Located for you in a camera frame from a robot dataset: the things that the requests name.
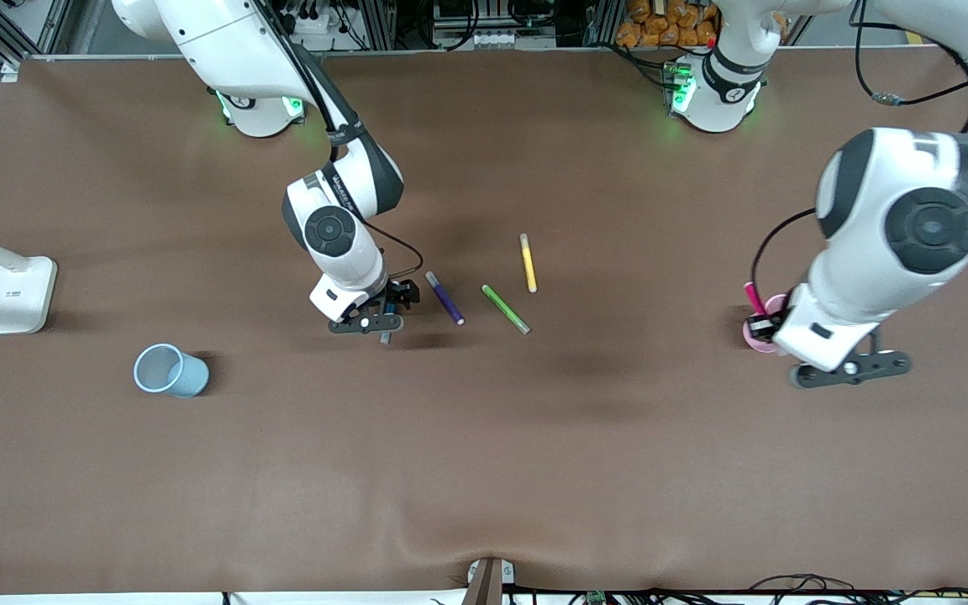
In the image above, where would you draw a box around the white power strip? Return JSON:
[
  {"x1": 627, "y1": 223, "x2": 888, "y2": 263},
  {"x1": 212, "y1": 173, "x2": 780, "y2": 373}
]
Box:
[{"x1": 282, "y1": 0, "x2": 344, "y2": 39}]

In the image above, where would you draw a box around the yellow marker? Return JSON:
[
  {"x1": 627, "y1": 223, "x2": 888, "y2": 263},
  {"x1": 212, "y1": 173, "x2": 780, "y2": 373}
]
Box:
[{"x1": 519, "y1": 233, "x2": 539, "y2": 294}]

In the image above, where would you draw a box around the purple marker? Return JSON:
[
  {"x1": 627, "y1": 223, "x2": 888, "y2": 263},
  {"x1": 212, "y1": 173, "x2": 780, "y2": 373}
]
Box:
[{"x1": 424, "y1": 271, "x2": 466, "y2": 327}]

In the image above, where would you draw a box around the black cable with connector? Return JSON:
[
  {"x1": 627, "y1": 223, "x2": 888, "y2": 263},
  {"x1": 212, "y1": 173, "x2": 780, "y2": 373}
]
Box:
[{"x1": 852, "y1": 0, "x2": 968, "y2": 108}]

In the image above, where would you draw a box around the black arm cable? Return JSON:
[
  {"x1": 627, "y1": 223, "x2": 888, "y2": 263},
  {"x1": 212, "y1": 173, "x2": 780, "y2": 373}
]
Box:
[
  {"x1": 362, "y1": 217, "x2": 424, "y2": 280},
  {"x1": 750, "y1": 208, "x2": 819, "y2": 291}
]

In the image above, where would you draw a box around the white lamp stand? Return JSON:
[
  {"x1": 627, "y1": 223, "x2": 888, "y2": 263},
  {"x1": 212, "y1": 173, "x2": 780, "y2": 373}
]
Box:
[{"x1": 0, "y1": 223, "x2": 58, "y2": 335}]

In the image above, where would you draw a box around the pink plastic cup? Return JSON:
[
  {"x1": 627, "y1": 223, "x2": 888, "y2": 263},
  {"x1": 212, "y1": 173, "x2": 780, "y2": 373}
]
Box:
[{"x1": 742, "y1": 293, "x2": 792, "y2": 354}]

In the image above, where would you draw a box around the black electronics rack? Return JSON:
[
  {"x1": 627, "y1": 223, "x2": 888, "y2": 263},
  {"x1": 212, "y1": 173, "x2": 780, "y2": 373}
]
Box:
[{"x1": 396, "y1": 0, "x2": 586, "y2": 50}]

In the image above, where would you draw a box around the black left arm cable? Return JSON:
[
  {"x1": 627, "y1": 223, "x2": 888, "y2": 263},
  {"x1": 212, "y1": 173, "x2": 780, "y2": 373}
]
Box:
[{"x1": 750, "y1": 208, "x2": 819, "y2": 291}]

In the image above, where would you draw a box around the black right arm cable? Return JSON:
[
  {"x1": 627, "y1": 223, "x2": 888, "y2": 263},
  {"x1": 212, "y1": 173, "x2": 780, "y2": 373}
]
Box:
[{"x1": 362, "y1": 217, "x2": 424, "y2": 280}]

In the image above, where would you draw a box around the light blue plastic cup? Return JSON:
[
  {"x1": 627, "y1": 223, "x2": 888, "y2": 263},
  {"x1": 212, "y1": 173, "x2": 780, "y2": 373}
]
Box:
[{"x1": 133, "y1": 343, "x2": 210, "y2": 398}]

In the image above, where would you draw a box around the orange snack bag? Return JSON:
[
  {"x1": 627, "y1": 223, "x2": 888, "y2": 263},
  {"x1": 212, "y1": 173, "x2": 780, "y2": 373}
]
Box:
[{"x1": 616, "y1": 0, "x2": 722, "y2": 48}]

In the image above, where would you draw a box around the black cable bundle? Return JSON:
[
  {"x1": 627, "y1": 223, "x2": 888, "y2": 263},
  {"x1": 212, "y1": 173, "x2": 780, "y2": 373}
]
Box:
[{"x1": 749, "y1": 574, "x2": 968, "y2": 605}]

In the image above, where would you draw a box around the green marker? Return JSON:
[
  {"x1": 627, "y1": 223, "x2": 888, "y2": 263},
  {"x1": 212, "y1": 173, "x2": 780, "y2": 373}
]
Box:
[{"x1": 481, "y1": 284, "x2": 532, "y2": 335}]

